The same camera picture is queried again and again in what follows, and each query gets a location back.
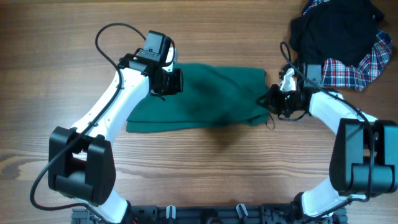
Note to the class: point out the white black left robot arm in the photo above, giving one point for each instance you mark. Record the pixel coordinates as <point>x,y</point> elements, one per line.
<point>81,164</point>

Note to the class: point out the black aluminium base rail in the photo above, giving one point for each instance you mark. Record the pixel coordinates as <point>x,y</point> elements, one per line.
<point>260,214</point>

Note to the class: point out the dark navy garment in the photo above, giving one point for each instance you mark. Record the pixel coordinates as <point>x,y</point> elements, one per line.
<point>344,30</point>

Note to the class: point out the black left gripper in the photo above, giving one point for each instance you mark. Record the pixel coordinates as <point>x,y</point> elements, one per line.
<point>176,86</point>

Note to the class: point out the red blue plaid shirt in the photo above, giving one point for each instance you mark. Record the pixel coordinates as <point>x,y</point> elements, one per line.
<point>337,74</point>

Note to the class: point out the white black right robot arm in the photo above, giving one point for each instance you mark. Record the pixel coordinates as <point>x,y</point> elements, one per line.
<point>363,163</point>

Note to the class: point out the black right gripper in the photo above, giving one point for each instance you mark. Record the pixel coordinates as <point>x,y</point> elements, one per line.
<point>269,101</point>

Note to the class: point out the green cloth drawstring bag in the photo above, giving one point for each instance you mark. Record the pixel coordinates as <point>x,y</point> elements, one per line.
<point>212,97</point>

